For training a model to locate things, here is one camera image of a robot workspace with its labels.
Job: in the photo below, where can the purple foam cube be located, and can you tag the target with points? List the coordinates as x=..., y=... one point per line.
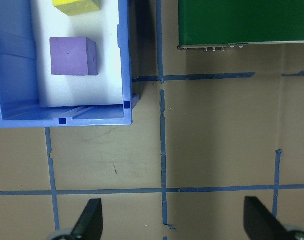
x=69, y=56

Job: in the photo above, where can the yellow foam cube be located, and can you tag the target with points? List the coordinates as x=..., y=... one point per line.
x=74, y=6

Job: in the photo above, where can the white foam pad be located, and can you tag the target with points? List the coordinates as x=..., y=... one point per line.
x=104, y=62

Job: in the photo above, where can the blue plastic storage bin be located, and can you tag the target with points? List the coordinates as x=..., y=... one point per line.
x=14, y=75

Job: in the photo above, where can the green box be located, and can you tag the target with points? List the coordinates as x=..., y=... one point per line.
x=242, y=22

